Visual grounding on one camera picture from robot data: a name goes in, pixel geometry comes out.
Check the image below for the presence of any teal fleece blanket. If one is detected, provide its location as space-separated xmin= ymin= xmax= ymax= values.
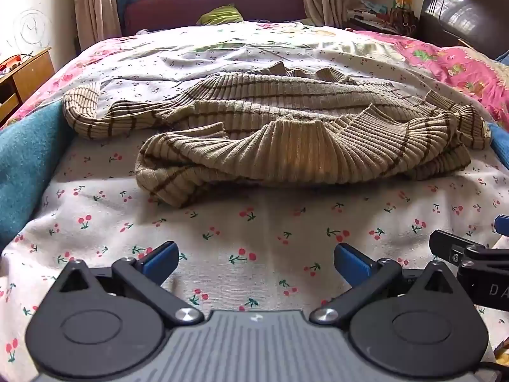
xmin=0 ymin=101 xmax=76 ymax=249

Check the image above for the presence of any green cloth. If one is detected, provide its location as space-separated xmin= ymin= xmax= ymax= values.
xmin=197 ymin=4 xmax=244 ymax=25

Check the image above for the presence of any maroon padded headboard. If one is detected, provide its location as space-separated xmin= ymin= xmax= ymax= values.
xmin=123 ymin=0 xmax=309 ymax=36

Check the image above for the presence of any pile of papers and books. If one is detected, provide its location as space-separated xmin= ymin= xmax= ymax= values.
xmin=346 ymin=2 xmax=420 ymax=34

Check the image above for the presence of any orange item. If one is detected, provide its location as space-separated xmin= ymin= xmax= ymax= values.
xmin=0 ymin=53 xmax=24 ymax=70

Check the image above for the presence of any dark glossy wooden board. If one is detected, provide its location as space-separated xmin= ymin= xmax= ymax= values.
xmin=419 ymin=0 xmax=509 ymax=62

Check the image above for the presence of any blue knit cloth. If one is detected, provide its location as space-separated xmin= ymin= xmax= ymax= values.
xmin=487 ymin=123 xmax=509 ymax=160

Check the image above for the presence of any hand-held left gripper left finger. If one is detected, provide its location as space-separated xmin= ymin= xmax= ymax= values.
xmin=58 ymin=241 xmax=205 ymax=327

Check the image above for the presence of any wooden desk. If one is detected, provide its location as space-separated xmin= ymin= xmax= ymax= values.
xmin=0 ymin=47 xmax=55 ymax=126

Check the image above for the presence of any white cherry print bedsheet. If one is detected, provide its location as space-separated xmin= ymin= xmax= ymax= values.
xmin=0 ymin=34 xmax=509 ymax=382

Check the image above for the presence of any beige striped ribbed sweater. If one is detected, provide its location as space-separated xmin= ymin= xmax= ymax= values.
xmin=61 ymin=63 xmax=494 ymax=208

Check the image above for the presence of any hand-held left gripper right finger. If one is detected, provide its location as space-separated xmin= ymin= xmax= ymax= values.
xmin=309 ymin=243 xmax=458 ymax=327

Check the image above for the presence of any pink floral quilt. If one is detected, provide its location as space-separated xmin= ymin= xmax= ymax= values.
xmin=0 ymin=21 xmax=509 ymax=130

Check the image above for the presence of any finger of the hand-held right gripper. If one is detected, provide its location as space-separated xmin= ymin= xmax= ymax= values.
xmin=494 ymin=214 xmax=509 ymax=243
xmin=429 ymin=229 xmax=488 ymax=266

